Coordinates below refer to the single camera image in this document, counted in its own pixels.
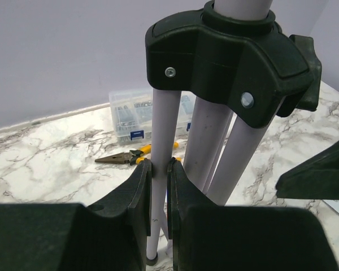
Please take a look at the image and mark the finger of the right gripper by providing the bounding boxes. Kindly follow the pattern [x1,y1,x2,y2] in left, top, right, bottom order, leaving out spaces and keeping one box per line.
[275,141,339,200]

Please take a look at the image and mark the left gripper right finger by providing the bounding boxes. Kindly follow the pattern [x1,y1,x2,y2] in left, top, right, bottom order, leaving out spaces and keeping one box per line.
[167,158,226,270]

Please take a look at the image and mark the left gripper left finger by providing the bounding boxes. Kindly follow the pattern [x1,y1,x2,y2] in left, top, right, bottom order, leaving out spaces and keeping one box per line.
[87,160,151,270]

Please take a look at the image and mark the lilac music stand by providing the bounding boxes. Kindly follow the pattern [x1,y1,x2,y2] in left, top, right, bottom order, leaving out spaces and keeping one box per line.
[145,1,321,265]

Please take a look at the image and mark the clear plastic screw box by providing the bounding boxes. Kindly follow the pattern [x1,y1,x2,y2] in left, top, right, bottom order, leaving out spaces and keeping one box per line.
[108,88,195,145]

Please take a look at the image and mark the yellow handled pliers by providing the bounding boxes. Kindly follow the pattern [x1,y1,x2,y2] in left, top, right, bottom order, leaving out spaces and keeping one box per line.
[94,141,182,167]

